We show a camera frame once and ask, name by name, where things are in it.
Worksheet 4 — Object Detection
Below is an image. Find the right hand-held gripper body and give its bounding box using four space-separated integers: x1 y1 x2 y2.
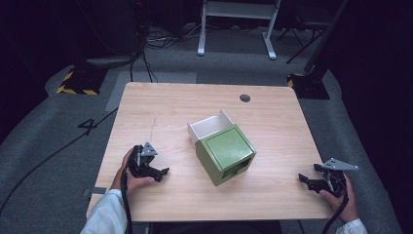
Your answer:
319 157 359 199

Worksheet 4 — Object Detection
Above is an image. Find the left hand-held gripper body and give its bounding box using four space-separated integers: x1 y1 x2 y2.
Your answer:
127 141 159 178

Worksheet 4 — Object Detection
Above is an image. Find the white drawer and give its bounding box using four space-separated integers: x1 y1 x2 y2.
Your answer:
187 109 236 147

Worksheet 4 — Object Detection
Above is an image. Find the green drawer cabinet box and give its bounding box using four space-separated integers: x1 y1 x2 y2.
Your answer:
194 124 258 187

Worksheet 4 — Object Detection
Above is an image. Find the person's left hand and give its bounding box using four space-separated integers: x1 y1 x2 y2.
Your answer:
110 147 156 196

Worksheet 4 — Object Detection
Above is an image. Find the person's right hand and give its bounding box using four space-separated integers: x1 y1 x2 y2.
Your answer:
319 174 359 224

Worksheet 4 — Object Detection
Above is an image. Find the grey tape strip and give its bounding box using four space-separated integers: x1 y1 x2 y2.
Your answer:
82 186 108 198

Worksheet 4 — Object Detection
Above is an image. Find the black yellow striped stand base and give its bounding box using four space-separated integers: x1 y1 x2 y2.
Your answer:
56 65 108 97
286 72 331 100

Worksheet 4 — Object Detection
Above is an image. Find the grey slanted stand pole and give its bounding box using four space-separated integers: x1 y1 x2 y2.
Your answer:
303 0 351 75

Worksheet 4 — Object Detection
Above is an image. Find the black tripod stand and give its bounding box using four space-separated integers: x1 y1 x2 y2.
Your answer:
276 18 327 65

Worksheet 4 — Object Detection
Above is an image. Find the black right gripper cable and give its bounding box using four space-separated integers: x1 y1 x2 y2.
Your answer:
320 189 350 234

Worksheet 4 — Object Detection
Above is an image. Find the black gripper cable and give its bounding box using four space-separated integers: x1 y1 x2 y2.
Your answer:
120 167 133 234
320 189 350 234

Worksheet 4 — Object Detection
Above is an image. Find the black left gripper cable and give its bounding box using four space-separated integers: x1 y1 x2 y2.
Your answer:
120 167 133 234

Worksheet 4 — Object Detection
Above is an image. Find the long black floor cable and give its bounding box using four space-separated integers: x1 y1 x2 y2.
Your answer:
0 107 119 216

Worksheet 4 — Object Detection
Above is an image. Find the bundle of black floor cables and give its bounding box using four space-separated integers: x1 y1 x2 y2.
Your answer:
142 22 210 51

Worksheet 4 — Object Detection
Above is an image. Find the white metal stand frame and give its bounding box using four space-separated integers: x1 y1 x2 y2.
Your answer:
197 0 282 61

